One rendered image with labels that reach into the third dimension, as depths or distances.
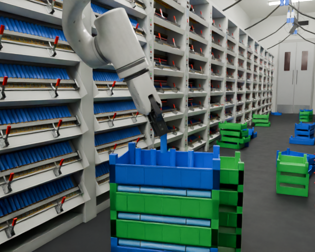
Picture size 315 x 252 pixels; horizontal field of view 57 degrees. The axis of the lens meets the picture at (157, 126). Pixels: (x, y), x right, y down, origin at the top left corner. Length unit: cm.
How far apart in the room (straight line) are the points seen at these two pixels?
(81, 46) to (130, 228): 50
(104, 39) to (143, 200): 43
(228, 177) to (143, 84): 52
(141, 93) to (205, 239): 42
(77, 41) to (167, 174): 40
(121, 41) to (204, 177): 40
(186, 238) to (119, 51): 52
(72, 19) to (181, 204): 53
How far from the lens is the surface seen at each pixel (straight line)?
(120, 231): 88
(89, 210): 175
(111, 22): 73
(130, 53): 72
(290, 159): 254
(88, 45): 77
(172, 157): 93
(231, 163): 127
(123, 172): 81
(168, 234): 85
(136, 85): 72
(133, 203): 83
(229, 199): 111
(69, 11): 71
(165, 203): 81
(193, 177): 78
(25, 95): 137
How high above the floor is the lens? 74
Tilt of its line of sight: 7 degrees down
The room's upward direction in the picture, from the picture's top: straight up
